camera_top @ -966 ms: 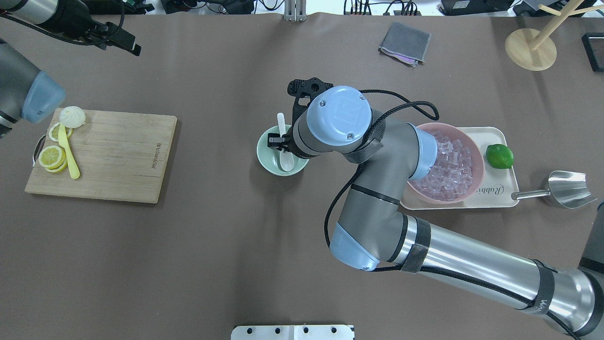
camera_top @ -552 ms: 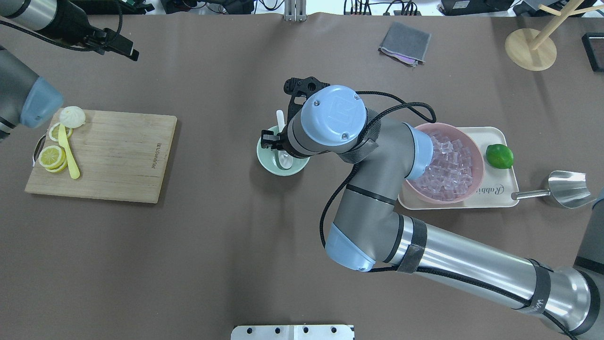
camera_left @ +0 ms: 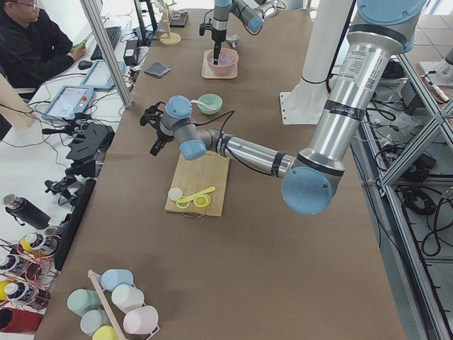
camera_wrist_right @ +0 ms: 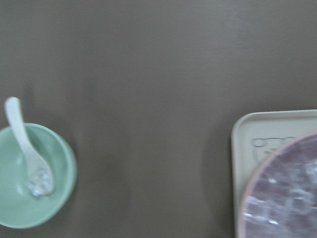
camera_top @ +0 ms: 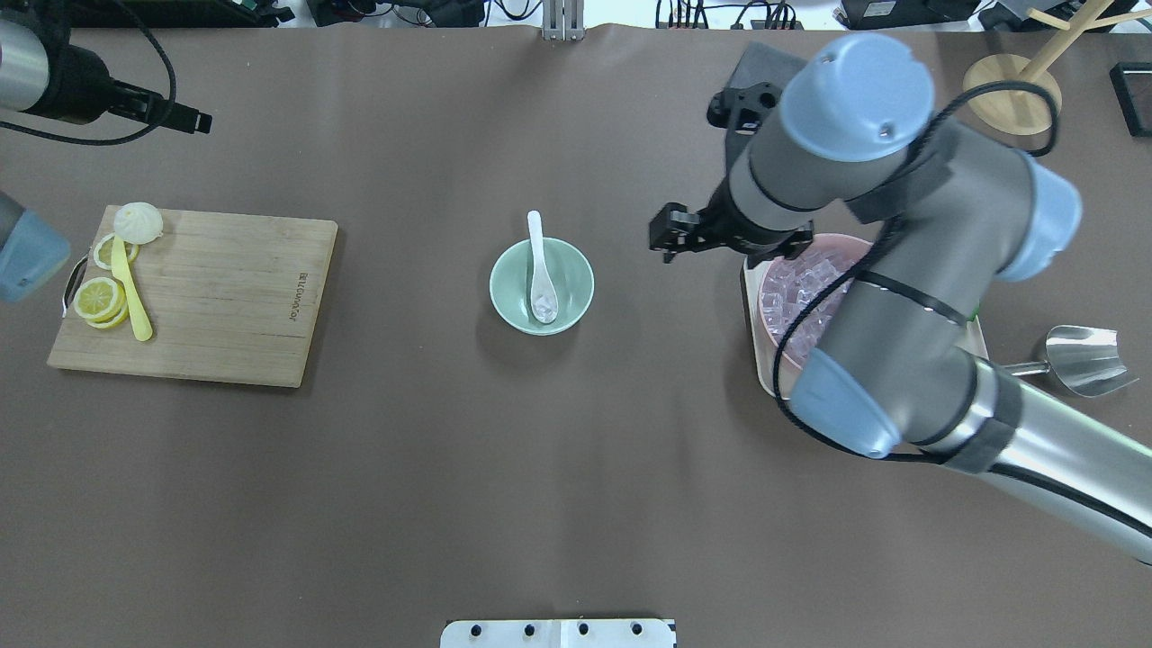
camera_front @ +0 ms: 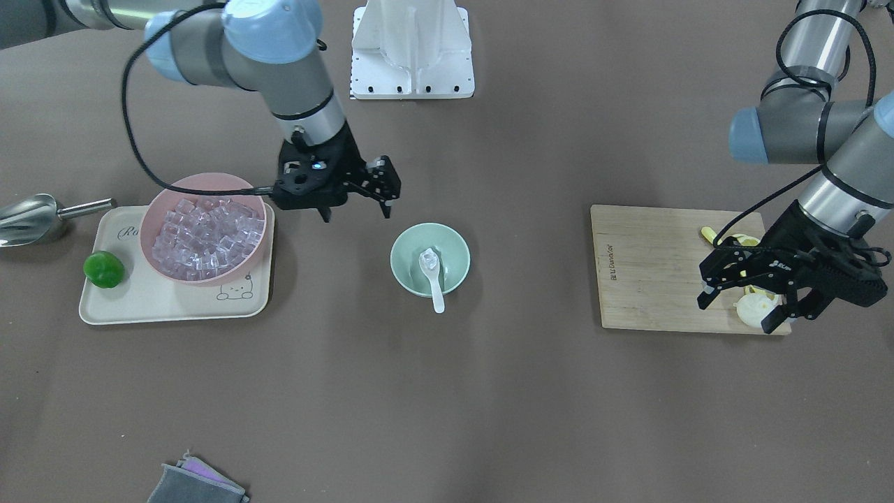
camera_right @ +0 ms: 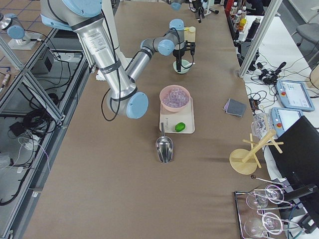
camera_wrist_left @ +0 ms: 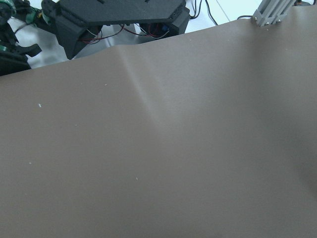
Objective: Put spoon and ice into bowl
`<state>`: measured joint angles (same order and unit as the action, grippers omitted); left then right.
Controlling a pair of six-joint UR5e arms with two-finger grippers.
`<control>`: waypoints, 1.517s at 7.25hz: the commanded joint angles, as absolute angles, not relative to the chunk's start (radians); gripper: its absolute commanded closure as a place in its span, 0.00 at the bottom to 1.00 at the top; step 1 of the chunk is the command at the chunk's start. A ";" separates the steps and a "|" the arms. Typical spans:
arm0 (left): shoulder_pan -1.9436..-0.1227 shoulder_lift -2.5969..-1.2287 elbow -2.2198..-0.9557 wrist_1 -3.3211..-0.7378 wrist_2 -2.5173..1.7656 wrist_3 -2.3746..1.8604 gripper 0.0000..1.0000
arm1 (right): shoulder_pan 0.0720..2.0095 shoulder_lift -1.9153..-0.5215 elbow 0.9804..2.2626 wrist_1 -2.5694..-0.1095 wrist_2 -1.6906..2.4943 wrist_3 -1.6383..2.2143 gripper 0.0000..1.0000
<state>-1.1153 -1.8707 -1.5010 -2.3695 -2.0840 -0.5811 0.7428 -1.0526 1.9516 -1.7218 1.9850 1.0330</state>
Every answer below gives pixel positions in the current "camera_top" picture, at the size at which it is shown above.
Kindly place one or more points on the white steamed bun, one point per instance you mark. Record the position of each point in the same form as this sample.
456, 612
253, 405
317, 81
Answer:
138, 223

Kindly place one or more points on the ice cube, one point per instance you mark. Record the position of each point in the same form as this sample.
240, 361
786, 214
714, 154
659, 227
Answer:
545, 308

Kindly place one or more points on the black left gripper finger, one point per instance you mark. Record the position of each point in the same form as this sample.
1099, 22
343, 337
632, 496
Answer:
189, 120

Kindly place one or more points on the wooden mug tree stand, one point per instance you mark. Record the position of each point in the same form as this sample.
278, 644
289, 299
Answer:
1019, 95

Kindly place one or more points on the bamboo cutting board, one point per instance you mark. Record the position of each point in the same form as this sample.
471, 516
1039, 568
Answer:
231, 298

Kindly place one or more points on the metal ice scoop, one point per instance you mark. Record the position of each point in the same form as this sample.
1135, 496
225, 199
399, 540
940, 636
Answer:
1084, 361

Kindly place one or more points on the green ceramic bowl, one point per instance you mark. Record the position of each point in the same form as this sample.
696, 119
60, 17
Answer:
510, 286

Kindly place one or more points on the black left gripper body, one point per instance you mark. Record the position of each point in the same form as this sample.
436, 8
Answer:
74, 94

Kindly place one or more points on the pink bowl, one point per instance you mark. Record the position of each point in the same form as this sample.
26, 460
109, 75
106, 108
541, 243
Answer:
851, 245

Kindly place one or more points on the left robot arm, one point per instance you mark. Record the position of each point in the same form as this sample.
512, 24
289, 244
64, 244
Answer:
43, 74

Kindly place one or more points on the stacked lemon slice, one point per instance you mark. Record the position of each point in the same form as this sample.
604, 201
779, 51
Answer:
115, 320
99, 299

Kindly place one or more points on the clear ice cubes pile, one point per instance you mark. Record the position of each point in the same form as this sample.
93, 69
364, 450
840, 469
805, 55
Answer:
792, 285

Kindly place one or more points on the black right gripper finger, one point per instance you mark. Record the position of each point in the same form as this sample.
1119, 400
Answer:
673, 231

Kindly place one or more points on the white bracket with bolts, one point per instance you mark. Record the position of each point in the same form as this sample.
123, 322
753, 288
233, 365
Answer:
615, 631

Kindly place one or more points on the yellow plastic knife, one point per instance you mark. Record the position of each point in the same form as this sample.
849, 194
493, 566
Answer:
121, 270

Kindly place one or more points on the white ceramic spoon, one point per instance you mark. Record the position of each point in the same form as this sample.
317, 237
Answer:
541, 282

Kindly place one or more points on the lemon slice near bun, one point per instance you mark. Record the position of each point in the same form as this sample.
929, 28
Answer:
102, 256

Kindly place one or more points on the bottom stacked lemon slice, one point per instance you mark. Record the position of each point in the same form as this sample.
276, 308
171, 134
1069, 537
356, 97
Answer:
115, 320

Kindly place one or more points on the dark wooden tray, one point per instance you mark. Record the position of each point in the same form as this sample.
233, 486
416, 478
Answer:
1131, 82

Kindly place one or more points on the grey folded cloth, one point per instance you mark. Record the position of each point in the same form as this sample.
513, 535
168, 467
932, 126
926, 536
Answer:
760, 63

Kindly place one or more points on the cream serving tray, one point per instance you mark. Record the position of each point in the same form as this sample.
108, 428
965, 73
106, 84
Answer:
763, 344

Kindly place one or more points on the top stacked lemon slice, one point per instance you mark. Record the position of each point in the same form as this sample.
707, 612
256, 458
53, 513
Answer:
99, 299

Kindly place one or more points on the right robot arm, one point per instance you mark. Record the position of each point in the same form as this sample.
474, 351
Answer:
857, 124

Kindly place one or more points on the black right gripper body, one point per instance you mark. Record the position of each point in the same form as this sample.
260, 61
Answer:
717, 225

